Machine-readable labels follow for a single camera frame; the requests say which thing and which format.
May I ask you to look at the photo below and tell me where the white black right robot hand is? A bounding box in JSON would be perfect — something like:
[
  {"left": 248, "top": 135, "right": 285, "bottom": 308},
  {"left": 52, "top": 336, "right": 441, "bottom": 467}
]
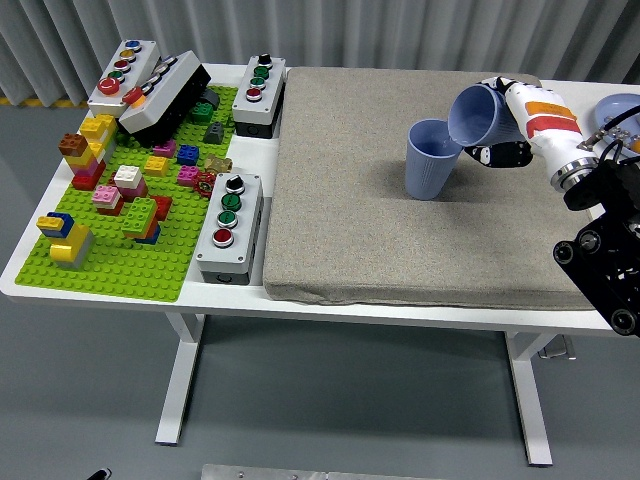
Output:
[{"left": 462, "top": 75, "right": 585, "bottom": 174}]

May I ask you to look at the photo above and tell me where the blue ribbed plastic cup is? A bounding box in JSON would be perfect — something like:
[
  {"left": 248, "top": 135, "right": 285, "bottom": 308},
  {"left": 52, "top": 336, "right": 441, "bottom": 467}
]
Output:
[
  {"left": 404, "top": 118, "right": 464, "bottom": 202},
  {"left": 447, "top": 83, "right": 524, "bottom": 149}
]

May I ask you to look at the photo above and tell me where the blue plastic plate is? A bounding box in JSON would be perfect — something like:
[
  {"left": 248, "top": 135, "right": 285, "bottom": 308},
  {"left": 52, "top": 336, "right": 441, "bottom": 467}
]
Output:
[{"left": 593, "top": 93, "right": 640, "bottom": 154}]

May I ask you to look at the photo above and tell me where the white table leg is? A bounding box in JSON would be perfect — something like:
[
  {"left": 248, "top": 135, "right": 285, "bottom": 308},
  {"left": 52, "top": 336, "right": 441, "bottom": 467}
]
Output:
[
  {"left": 154, "top": 312, "right": 206, "bottom": 446},
  {"left": 503, "top": 330, "right": 554, "bottom": 467}
]

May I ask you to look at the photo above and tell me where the grey-brown fabric mat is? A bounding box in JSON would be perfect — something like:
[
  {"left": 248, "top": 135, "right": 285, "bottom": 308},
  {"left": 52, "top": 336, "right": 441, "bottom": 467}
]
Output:
[{"left": 262, "top": 67, "right": 601, "bottom": 309}]

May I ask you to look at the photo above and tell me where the green studded baseplate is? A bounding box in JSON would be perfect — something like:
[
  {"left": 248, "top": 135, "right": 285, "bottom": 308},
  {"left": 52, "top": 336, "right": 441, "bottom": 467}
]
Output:
[{"left": 14, "top": 84, "right": 240, "bottom": 304}]

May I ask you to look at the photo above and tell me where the grey pleated curtain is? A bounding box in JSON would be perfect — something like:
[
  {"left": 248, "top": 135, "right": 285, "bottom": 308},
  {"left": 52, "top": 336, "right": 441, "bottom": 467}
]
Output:
[{"left": 0, "top": 0, "right": 640, "bottom": 107}]

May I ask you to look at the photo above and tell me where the yellow blue grey brick duck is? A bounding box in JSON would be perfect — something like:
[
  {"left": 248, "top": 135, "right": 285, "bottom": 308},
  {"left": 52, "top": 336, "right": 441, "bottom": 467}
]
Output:
[{"left": 35, "top": 211, "right": 95, "bottom": 271}]

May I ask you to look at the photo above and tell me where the green orange red brick stack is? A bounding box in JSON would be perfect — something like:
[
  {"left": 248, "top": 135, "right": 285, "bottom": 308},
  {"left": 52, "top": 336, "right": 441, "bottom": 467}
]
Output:
[{"left": 121, "top": 194, "right": 174, "bottom": 246}]

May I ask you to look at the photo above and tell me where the pink red brick stack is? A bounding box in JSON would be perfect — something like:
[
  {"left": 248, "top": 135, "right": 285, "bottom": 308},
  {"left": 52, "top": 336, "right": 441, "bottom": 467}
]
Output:
[{"left": 91, "top": 184, "right": 125, "bottom": 217}]

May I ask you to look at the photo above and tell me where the grey three-button knob box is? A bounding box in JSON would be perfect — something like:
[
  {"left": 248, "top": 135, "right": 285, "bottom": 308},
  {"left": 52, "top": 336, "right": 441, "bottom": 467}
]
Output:
[{"left": 230, "top": 53, "right": 287, "bottom": 140}]

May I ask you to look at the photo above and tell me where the white pink brick stack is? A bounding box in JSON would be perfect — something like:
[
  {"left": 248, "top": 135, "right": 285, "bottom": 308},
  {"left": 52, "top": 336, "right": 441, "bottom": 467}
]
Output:
[{"left": 113, "top": 164, "right": 149, "bottom": 200}]

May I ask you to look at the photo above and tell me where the grey four-button control box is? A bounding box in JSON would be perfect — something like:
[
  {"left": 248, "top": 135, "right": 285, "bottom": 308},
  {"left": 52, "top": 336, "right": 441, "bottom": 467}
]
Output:
[{"left": 193, "top": 172, "right": 264, "bottom": 287}]

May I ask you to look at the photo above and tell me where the brown yellow red brick tower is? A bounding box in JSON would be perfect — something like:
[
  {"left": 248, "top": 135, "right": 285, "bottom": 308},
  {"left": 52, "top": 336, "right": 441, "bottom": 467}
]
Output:
[{"left": 57, "top": 132, "right": 107, "bottom": 192}]

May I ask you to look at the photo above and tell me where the brass valve red handwheel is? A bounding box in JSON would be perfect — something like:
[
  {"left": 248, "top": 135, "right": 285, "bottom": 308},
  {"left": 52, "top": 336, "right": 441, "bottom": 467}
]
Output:
[{"left": 192, "top": 154, "right": 234, "bottom": 197}]

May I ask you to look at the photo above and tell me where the yellow white brick stack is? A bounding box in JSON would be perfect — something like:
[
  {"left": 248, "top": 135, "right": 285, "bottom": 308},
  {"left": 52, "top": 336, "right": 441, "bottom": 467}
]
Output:
[{"left": 78, "top": 113, "right": 119, "bottom": 164}]

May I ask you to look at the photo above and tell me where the yellow black floor tape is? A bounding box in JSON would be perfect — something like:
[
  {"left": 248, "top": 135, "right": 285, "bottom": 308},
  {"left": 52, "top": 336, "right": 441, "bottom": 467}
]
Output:
[{"left": 0, "top": 97, "right": 90, "bottom": 109}]

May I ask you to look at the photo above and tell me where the tilted white black-base button box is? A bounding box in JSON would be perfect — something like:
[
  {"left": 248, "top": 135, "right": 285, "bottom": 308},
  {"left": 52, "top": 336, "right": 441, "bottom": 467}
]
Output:
[{"left": 117, "top": 49, "right": 213, "bottom": 149}]

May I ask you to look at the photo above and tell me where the white five-button control box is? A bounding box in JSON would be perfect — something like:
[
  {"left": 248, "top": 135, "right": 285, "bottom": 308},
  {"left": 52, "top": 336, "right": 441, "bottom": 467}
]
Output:
[{"left": 87, "top": 38, "right": 162, "bottom": 120}]

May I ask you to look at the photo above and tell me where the grey metal floor bracket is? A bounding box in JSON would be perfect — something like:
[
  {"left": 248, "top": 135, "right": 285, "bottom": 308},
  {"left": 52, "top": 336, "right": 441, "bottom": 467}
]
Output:
[{"left": 538, "top": 335, "right": 577, "bottom": 360}]

